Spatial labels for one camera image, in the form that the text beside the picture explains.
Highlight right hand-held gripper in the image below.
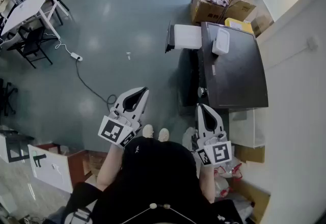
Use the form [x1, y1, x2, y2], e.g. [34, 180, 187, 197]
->
[196, 103, 233, 166]

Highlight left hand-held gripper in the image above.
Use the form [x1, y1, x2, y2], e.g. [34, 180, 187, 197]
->
[98, 87, 150, 148]

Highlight white drawer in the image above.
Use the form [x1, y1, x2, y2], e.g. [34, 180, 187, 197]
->
[165, 21, 203, 53]

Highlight person's right forearm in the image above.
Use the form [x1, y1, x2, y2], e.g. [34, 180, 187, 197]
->
[200, 163, 217, 203]

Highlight person's left forearm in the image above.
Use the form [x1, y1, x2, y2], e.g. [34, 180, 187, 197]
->
[96, 141, 125, 192]

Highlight person's left pale shoe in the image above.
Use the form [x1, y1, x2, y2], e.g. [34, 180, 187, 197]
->
[142, 124, 155, 139]

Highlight person's pale shoe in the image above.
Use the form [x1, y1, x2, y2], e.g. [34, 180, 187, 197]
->
[142, 124, 155, 139]
[157, 128, 171, 142]

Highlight white open storage box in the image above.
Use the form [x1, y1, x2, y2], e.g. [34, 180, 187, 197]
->
[228, 108, 265, 149]

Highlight person's right pale shoe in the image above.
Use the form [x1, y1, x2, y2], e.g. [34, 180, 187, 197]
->
[157, 128, 171, 142]

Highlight person's black clothed body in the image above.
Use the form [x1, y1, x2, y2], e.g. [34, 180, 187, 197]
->
[60, 136, 242, 224]

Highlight white plastic lidded box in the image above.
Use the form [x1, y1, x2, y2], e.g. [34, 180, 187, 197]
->
[211, 27, 230, 55]

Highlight cardboard box with clutter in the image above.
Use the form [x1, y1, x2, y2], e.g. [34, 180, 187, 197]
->
[229, 179, 270, 223]

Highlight white board black shape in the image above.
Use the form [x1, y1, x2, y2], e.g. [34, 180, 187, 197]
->
[27, 144, 74, 194]

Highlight yellow lidded bin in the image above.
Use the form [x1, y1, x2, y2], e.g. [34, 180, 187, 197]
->
[224, 17, 255, 34]

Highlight large printed cardboard box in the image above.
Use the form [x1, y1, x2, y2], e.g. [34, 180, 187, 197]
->
[190, 0, 231, 26]

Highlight black chair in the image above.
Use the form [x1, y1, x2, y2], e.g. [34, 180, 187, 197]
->
[6, 25, 53, 69]

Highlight plain cardboard box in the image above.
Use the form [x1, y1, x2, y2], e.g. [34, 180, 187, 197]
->
[220, 0, 257, 22]

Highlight black office chair base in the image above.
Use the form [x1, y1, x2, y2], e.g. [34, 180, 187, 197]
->
[0, 77, 18, 117]

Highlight white table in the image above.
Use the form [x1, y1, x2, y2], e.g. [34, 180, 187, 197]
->
[0, 0, 71, 40]

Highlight black floor cable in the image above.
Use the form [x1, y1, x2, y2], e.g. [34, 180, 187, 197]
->
[75, 59, 118, 111]

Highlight plastic bags red handles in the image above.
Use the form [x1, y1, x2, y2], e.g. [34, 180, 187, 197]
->
[213, 161, 244, 198]

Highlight short white cable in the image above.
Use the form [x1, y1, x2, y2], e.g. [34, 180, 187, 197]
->
[55, 39, 73, 55]

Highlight beaded neck cord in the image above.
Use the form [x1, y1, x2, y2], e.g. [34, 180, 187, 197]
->
[121, 202, 198, 224]

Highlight white board black frame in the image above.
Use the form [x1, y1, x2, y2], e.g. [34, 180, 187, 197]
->
[0, 132, 34, 164]

